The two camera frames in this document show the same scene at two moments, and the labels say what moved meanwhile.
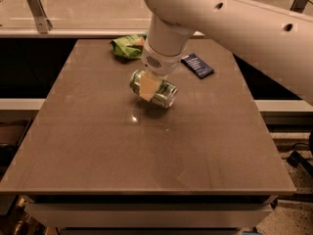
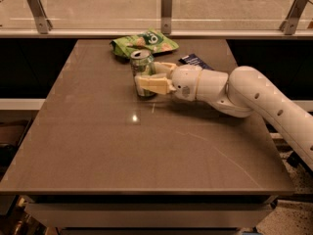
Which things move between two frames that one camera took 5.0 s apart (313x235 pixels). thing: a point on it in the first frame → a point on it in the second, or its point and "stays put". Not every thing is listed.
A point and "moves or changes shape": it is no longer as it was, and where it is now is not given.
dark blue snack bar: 197,66 stays put
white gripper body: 160,62 → 184,81
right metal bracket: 300,0 stays put
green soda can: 165,94 moves or changes shape
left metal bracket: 43,23 stays put
